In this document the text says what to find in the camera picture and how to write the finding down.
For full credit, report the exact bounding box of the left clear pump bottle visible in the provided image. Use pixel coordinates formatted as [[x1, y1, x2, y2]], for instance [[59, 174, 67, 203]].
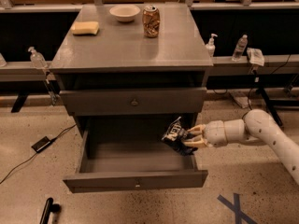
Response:
[[28, 47, 48, 69]]

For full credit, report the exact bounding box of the brown soda can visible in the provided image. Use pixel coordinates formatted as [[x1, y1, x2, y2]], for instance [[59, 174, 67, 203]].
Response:
[[142, 5, 160, 38]]

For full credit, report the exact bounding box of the open middle drawer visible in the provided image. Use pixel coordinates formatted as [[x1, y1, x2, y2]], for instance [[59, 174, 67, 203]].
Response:
[[64, 114, 208, 193]]

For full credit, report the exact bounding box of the grey side shelf rail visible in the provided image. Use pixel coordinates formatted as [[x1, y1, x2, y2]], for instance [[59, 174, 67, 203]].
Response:
[[0, 62, 45, 82]]

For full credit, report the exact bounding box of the clear water bottle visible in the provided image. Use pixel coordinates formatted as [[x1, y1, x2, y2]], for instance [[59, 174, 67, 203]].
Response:
[[232, 35, 248, 61]]

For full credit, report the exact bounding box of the blue tape cross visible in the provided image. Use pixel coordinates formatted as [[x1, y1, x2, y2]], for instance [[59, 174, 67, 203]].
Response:
[[218, 193, 257, 224]]

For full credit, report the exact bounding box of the white bowl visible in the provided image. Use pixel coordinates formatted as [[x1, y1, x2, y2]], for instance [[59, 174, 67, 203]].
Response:
[[109, 5, 140, 22]]

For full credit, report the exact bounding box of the white crumpled packet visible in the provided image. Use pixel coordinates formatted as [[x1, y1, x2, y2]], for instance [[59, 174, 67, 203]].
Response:
[[247, 48, 264, 66]]

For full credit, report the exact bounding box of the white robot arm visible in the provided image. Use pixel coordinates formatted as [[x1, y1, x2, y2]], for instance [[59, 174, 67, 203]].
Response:
[[182, 109, 299, 184]]

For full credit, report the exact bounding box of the yellow sponge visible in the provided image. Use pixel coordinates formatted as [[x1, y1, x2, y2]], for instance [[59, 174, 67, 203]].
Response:
[[71, 21, 99, 35]]

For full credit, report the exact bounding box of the closed top drawer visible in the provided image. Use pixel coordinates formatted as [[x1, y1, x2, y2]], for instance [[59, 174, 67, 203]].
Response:
[[60, 88, 206, 116]]

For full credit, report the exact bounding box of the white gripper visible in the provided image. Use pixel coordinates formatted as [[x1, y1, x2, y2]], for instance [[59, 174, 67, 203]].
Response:
[[183, 119, 247, 148]]

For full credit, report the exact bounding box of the black power adapter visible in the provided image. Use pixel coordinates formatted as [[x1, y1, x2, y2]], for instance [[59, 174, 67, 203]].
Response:
[[32, 136, 52, 153]]

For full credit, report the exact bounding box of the white pump bottle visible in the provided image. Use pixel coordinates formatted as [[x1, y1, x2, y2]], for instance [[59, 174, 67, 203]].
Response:
[[206, 34, 217, 57]]

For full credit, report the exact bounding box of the blue chip bag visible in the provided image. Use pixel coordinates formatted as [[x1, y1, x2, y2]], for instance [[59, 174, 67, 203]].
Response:
[[162, 117, 197, 156]]

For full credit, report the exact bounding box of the black floor cable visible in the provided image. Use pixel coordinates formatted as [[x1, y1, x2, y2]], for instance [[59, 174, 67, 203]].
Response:
[[0, 123, 78, 186]]

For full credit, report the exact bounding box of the grey drawer cabinet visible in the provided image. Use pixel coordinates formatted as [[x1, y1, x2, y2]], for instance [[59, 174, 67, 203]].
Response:
[[49, 3, 215, 194]]

